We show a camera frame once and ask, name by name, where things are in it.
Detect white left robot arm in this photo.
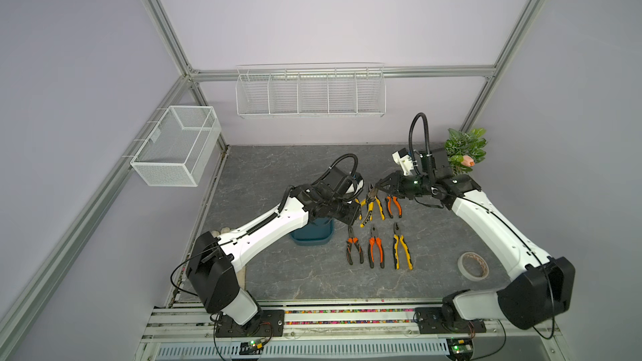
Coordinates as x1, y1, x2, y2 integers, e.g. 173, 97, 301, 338
186, 165, 364, 326

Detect orange black long nose pliers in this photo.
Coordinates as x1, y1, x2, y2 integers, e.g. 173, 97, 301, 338
345, 226, 364, 265

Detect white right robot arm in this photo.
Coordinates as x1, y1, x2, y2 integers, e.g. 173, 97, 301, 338
376, 148, 576, 330

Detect beige work glove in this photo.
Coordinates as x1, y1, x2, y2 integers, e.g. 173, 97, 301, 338
210, 227, 247, 289

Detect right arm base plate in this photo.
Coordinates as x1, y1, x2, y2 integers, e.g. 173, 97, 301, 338
413, 307, 487, 336

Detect white wire wall shelf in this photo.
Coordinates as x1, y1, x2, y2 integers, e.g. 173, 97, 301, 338
235, 63, 387, 118

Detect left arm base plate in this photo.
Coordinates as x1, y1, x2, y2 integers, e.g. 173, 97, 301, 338
215, 309, 285, 338

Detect roll of tape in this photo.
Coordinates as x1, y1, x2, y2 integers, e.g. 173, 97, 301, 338
457, 252, 490, 282

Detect teal plastic storage box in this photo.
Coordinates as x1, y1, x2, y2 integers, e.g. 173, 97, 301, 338
289, 218, 334, 247

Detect white mesh wall basket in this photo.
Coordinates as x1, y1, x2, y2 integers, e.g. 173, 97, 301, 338
130, 105, 222, 187

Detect green plant with pink flower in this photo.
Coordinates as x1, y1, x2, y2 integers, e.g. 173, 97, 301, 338
445, 128, 488, 175

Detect yellow black long nose pliers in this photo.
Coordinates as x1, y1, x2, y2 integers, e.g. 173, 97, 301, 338
359, 184, 378, 228

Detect large yellow black pliers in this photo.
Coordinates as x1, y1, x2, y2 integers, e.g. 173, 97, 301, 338
373, 197, 386, 221

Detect orange black combination pliers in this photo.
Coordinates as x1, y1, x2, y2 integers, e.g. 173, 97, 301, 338
368, 227, 385, 269

